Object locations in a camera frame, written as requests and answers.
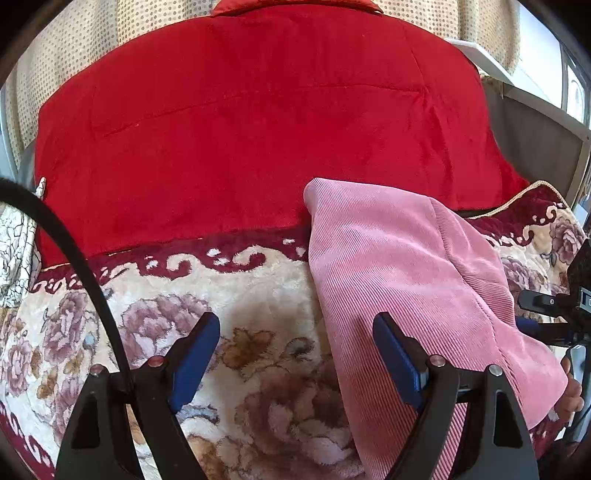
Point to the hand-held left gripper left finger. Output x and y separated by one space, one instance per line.
194 364

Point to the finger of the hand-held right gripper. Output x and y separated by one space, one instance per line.
531 326
538 301

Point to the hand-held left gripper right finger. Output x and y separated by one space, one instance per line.
397 364

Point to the person's right hand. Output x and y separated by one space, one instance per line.
572 397

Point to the floral plush blanket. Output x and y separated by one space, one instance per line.
258 323

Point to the grey framed panel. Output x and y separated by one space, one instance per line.
531 134

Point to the white crackle patterned cloth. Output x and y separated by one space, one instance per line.
16 249

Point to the window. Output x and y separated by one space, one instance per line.
549 60

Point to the red velvet cover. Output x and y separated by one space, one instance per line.
258 129

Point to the red satin pillow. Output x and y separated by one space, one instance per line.
295 7

